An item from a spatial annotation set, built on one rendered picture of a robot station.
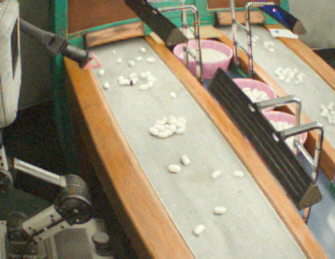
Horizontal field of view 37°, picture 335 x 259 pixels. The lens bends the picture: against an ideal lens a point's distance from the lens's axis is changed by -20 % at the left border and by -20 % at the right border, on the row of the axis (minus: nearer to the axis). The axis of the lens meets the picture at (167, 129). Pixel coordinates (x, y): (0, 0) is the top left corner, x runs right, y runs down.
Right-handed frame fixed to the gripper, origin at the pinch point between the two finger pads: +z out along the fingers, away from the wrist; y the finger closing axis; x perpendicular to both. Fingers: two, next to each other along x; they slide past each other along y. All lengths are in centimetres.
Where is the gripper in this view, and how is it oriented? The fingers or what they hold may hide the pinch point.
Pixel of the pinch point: (99, 66)
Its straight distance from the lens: 235.9
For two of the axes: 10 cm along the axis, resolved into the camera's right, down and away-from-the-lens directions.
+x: -5.8, 7.8, 2.6
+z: 7.6, 3.9, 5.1
